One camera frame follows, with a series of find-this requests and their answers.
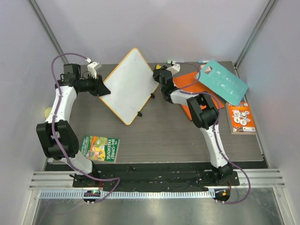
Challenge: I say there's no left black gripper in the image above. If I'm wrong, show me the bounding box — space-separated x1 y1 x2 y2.
79 73 111 97

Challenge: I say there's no yellow framed whiteboard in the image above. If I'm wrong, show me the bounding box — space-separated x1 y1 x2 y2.
100 48 158 126

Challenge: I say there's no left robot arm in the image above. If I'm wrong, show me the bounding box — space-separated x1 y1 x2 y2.
36 62 111 187

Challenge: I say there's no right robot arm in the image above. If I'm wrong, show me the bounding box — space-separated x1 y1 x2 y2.
153 64 233 185

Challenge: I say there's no pale yellow mug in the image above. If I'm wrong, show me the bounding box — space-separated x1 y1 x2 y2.
45 107 52 119

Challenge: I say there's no green treehouse book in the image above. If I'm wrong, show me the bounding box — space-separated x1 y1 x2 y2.
80 135 120 163

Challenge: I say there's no teal plastic board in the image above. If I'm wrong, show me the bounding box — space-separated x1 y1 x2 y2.
196 60 248 105

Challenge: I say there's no orange paperback book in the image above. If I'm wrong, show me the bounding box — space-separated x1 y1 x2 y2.
225 102 256 135

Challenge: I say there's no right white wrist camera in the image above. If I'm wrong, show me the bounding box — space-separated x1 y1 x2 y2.
166 60 180 76

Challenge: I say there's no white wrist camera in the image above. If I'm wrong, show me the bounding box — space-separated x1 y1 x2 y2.
166 60 180 76
86 58 102 79

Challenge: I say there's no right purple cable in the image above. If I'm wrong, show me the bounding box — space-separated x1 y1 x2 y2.
172 61 251 205

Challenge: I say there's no purple cable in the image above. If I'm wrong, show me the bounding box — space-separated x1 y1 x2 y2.
172 61 251 205
51 53 120 204

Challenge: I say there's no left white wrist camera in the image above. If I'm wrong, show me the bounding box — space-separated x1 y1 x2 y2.
86 58 102 79

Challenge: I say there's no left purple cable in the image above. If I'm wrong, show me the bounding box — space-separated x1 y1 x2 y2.
51 53 120 204

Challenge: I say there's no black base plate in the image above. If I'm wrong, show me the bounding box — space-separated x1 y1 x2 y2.
70 163 240 192

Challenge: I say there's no slotted cable duct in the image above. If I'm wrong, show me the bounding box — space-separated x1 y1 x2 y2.
40 189 215 199

